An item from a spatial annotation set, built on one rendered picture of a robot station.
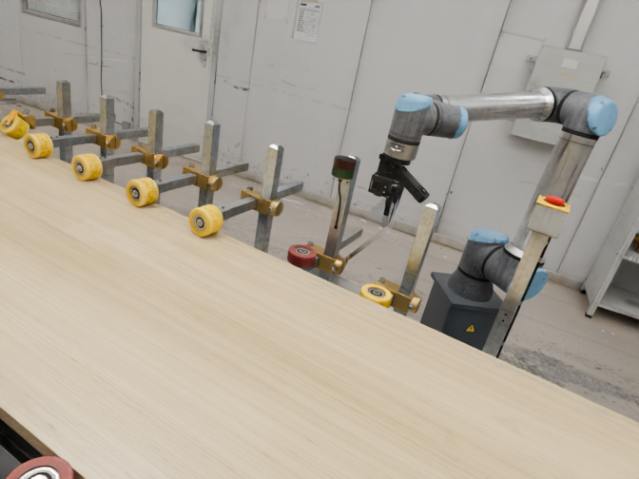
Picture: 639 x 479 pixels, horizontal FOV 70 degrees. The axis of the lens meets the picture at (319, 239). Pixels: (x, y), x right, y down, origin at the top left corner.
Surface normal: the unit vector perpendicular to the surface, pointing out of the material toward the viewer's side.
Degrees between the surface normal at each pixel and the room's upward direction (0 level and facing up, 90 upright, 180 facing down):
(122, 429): 0
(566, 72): 90
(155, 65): 90
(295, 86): 90
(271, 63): 90
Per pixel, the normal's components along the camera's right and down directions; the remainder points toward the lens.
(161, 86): -0.40, 0.32
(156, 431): 0.18, -0.89
